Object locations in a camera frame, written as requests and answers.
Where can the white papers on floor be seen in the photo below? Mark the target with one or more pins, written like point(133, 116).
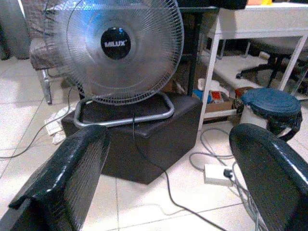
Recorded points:
point(54, 130)

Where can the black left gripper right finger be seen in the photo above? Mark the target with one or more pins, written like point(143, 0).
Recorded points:
point(272, 173)

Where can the grey Milux floor fan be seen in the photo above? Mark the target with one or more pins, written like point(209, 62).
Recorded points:
point(115, 43)

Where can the cardboard box with clutter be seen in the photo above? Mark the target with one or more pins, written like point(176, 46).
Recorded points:
point(219, 106)

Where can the brown patterned fabric chair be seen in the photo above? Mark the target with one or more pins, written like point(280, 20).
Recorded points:
point(41, 55)

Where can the white power strip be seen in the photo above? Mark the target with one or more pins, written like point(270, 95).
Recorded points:
point(214, 174)

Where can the black leather ottoman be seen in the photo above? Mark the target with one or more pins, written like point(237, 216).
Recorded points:
point(154, 149)

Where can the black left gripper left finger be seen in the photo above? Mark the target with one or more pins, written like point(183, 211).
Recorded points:
point(65, 173)

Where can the white bin with blue bag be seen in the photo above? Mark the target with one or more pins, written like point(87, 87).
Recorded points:
point(269, 101)

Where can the white metal frame table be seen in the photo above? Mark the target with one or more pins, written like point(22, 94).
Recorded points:
point(260, 21)

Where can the black frame table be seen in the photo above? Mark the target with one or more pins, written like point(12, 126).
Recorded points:
point(195, 48)

